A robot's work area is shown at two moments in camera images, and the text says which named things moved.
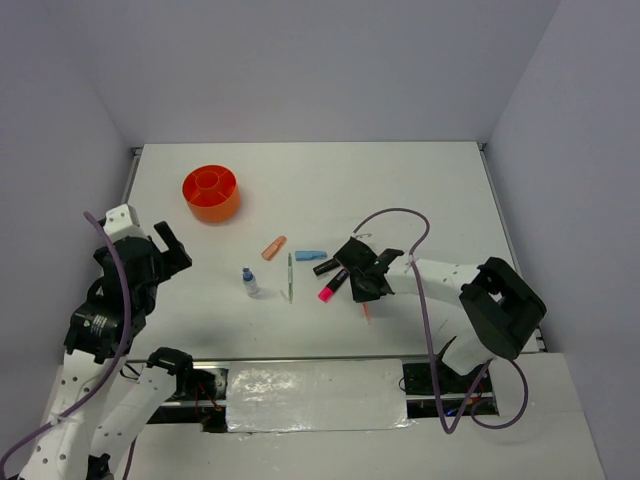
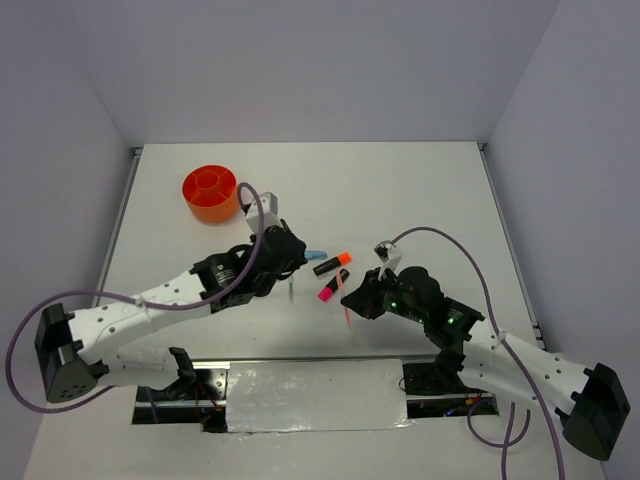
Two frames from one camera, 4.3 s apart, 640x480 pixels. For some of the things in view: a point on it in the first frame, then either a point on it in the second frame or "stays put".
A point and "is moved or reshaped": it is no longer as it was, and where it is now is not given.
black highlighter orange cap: [324, 267] stays put
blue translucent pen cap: [310, 255] stays put
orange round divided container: [212, 193] stays put
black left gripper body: [159, 269] -> [265, 287]
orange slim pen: [365, 308] is moved or reshaped
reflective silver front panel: [316, 395] stays put
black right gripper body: [361, 292] -> [392, 298]
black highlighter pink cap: [325, 294] stays put
